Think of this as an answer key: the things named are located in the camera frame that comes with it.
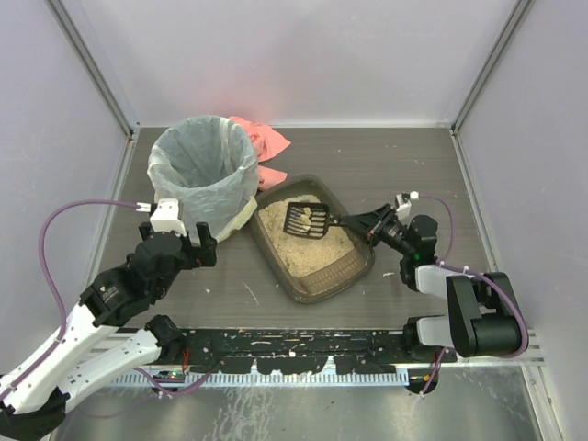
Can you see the pink cloth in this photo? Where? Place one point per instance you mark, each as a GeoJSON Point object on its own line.
{"type": "Point", "coordinates": [268, 144]}

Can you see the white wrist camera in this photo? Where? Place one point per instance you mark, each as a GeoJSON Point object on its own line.
{"type": "Point", "coordinates": [166, 217]}
{"type": "Point", "coordinates": [403, 204]}

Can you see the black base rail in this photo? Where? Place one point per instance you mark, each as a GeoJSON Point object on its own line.
{"type": "Point", "coordinates": [292, 351]}

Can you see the dark translucent litter box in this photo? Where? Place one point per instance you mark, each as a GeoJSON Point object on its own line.
{"type": "Point", "coordinates": [308, 270]}

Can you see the trash bin with white liner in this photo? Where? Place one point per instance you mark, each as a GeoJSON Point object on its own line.
{"type": "Point", "coordinates": [208, 164]}

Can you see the black litter scoop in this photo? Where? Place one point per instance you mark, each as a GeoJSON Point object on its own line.
{"type": "Point", "coordinates": [310, 220]}

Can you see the aluminium frame post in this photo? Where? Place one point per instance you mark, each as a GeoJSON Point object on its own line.
{"type": "Point", "coordinates": [499, 48]}
{"type": "Point", "coordinates": [82, 51]}

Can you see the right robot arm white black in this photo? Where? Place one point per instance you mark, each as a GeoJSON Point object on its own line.
{"type": "Point", "coordinates": [483, 317]}

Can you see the white slotted cable duct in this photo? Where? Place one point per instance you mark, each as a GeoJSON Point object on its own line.
{"type": "Point", "coordinates": [327, 378]}

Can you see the right aluminium frame post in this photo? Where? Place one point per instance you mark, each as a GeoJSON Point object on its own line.
{"type": "Point", "coordinates": [499, 48]}

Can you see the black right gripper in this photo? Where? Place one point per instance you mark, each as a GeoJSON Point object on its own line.
{"type": "Point", "coordinates": [377, 224]}

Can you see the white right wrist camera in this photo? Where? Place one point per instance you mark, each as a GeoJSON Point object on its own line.
{"type": "Point", "coordinates": [403, 204]}

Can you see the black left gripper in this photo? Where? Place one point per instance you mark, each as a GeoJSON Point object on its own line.
{"type": "Point", "coordinates": [197, 251]}

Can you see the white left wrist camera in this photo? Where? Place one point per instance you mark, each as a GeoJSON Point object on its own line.
{"type": "Point", "coordinates": [166, 217]}

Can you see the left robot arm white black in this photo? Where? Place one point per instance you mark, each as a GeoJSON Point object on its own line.
{"type": "Point", "coordinates": [37, 395]}

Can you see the left aluminium frame post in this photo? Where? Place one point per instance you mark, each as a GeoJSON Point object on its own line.
{"type": "Point", "coordinates": [82, 51]}

